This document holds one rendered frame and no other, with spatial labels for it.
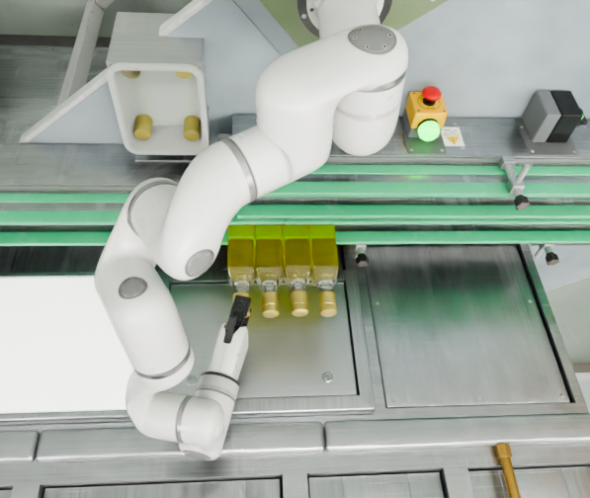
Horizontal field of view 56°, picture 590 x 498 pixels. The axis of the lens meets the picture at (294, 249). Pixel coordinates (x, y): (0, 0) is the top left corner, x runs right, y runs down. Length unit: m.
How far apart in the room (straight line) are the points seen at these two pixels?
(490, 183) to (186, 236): 0.76
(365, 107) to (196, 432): 0.54
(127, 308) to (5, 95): 1.25
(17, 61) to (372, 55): 1.48
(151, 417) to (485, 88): 0.93
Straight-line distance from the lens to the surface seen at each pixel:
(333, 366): 1.20
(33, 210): 1.27
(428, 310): 1.35
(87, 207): 1.25
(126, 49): 1.11
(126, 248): 0.78
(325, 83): 0.64
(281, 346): 1.21
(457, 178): 1.21
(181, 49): 1.10
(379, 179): 1.16
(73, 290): 1.33
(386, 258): 1.40
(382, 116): 0.73
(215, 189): 0.64
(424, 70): 1.22
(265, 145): 0.68
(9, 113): 1.82
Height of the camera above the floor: 1.68
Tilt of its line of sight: 35 degrees down
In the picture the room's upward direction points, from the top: 176 degrees clockwise
